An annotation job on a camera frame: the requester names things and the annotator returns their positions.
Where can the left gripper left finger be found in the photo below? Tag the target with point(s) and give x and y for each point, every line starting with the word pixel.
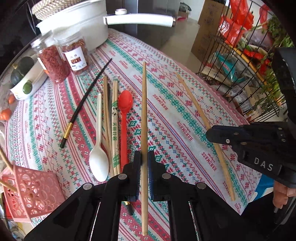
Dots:
pixel 125 186

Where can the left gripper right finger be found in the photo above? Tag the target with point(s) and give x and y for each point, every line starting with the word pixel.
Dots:
pixel 161 183

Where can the disposable chopsticks panda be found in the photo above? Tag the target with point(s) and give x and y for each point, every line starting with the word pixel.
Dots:
pixel 114 128

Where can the brown wooden chopstick pair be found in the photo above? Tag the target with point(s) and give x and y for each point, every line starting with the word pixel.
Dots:
pixel 106 126

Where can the red plastic spoon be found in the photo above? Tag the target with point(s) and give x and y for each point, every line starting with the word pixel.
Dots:
pixel 125 103

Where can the long bamboo chopstick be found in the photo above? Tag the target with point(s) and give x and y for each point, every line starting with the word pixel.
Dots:
pixel 144 152

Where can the person's right hand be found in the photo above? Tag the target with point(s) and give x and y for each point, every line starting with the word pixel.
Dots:
pixel 281 193

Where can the white plastic spoon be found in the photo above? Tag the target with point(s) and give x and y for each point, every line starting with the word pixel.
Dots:
pixel 98 159

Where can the black chopstick gold band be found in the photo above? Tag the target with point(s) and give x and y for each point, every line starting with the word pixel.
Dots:
pixel 76 112

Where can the patterned tablecloth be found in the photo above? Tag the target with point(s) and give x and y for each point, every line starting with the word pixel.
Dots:
pixel 176 133

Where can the pink perforated utensil holder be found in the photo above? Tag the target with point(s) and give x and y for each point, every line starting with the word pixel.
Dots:
pixel 37 193

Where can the green lime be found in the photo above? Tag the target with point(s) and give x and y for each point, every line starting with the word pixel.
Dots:
pixel 27 87

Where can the small orange tangerine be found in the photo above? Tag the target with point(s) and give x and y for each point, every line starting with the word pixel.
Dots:
pixel 5 114

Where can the jar of red goji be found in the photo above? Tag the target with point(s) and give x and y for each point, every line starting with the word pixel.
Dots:
pixel 49 56

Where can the white bowl with squash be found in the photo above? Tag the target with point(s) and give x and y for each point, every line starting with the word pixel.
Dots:
pixel 36 75

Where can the jar with white label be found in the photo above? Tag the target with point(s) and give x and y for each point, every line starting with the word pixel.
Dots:
pixel 73 47

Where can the cardboard box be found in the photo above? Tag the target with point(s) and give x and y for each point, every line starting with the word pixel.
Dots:
pixel 205 43

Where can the dark green squash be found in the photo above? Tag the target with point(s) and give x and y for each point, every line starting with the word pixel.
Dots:
pixel 21 69

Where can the white electric pot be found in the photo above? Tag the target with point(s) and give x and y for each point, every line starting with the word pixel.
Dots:
pixel 90 21

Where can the black wire rack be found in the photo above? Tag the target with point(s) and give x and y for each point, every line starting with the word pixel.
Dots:
pixel 240 69

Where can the woven rope basket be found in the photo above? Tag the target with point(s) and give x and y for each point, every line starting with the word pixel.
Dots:
pixel 46 8

